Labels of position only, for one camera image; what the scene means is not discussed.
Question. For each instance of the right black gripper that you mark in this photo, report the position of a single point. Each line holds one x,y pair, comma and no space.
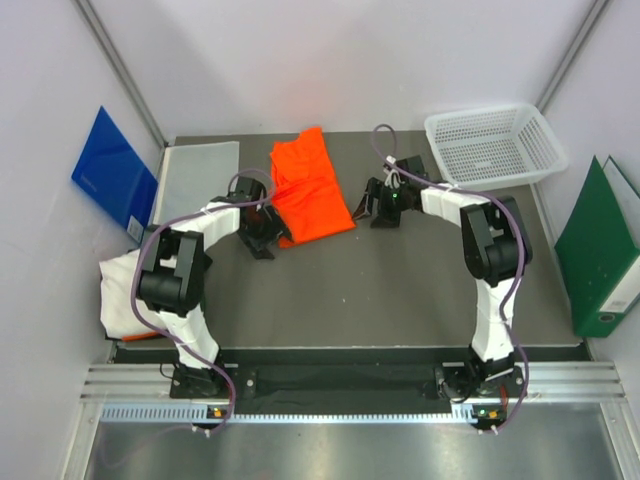
384,219

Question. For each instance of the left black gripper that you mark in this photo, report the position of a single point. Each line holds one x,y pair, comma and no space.
275,227

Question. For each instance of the orange t-shirt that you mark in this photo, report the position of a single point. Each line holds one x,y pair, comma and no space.
308,196

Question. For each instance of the white plastic basket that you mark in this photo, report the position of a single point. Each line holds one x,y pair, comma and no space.
494,147

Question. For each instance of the white t-shirt stack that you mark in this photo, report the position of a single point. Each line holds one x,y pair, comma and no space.
116,314

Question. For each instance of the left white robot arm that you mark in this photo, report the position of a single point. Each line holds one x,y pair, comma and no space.
168,285

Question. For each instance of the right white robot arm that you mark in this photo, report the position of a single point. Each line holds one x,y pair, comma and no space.
496,251

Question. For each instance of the translucent plastic sheet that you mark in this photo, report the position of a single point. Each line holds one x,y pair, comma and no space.
191,176

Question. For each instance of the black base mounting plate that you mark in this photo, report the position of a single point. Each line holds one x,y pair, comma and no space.
455,382

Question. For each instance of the blue folder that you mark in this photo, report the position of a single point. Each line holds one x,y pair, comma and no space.
111,173

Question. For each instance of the green binder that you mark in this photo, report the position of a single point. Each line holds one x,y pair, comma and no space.
598,251

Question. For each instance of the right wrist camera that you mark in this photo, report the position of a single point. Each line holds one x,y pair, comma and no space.
413,165

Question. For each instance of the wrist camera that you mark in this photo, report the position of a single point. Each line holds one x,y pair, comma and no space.
413,165
247,189

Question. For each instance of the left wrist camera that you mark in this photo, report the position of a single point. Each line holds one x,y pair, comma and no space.
247,189

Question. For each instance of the aluminium rail frame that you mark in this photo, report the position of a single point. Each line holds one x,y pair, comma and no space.
355,415

